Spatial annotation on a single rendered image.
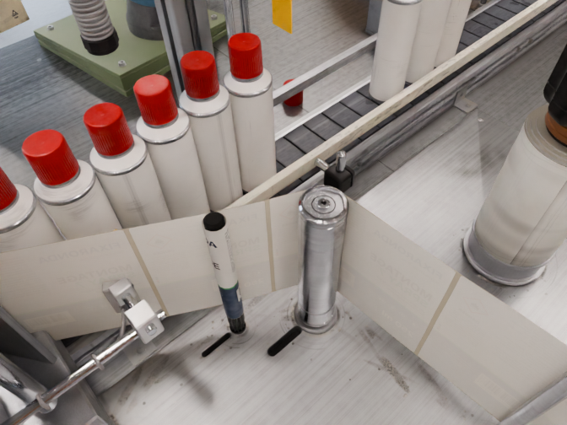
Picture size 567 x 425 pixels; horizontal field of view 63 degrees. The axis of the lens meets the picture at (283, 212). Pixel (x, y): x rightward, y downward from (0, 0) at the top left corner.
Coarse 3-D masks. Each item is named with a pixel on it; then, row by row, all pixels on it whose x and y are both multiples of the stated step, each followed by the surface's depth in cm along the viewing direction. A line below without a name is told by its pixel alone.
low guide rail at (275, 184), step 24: (552, 0) 84; (504, 24) 78; (480, 48) 75; (432, 72) 70; (408, 96) 67; (360, 120) 63; (336, 144) 61; (288, 168) 58; (312, 168) 61; (264, 192) 56
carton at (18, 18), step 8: (0, 0) 70; (8, 0) 71; (16, 0) 72; (0, 8) 71; (8, 8) 72; (16, 8) 72; (0, 16) 71; (8, 16) 72; (16, 16) 73; (24, 16) 74; (0, 24) 72; (8, 24) 73; (16, 24) 74; (0, 32) 72
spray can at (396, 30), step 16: (384, 0) 60; (400, 0) 58; (416, 0) 58; (384, 16) 61; (400, 16) 60; (416, 16) 60; (384, 32) 63; (400, 32) 61; (384, 48) 64; (400, 48) 63; (384, 64) 66; (400, 64) 65; (384, 80) 68; (400, 80) 68; (384, 96) 70
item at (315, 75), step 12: (372, 36) 68; (360, 48) 66; (372, 48) 68; (336, 60) 64; (348, 60) 66; (312, 72) 63; (324, 72) 63; (288, 84) 61; (300, 84) 61; (276, 96) 60; (288, 96) 61
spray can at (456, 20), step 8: (456, 0) 67; (464, 0) 67; (456, 8) 68; (464, 8) 68; (448, 16) 69; (456, 16) 69; (464, 16) 69; (448, 24) 70; (456, 24) 70; (448, 32) 71; (456, 32) 71; (448, 40) 72; (456, 40) 72; (440, 48) 73; (448, 48) 73; (456, 48) 74; (440, 56) 74; (448, 56) 74; (440, 64) 75
